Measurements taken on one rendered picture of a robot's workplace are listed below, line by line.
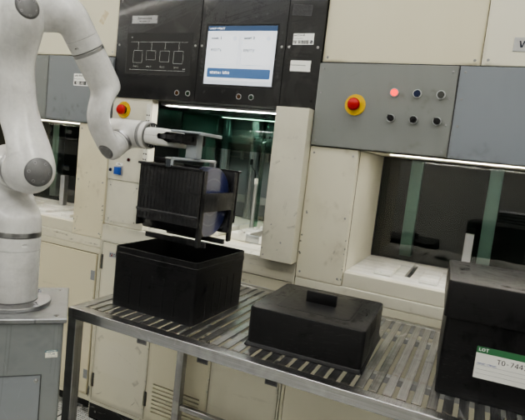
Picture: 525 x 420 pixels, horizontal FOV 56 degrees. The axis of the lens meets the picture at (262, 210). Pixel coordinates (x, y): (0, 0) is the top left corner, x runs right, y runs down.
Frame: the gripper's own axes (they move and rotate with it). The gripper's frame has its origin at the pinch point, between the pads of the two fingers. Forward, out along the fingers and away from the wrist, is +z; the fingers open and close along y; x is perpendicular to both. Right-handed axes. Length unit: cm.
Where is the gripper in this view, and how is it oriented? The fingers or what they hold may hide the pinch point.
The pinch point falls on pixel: (195, 140)
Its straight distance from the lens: 144.9
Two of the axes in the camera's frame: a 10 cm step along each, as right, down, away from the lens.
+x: 1.1, -9.9, -1.0
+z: 9.0, 1.5, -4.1
